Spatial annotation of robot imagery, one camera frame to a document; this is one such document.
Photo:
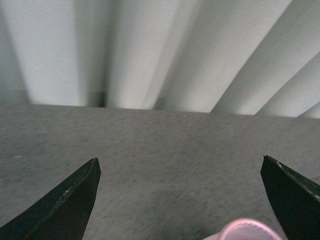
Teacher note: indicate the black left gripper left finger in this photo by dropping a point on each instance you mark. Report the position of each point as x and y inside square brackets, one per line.
[63, 213]

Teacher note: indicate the white pleated curtain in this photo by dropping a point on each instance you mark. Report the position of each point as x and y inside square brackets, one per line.
[246, 57]

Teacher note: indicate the pink mesh pen cup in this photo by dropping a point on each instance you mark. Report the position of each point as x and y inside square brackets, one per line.
[245, 229]

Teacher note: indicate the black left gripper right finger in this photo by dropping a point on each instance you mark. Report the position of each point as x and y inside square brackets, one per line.
[295, 200]

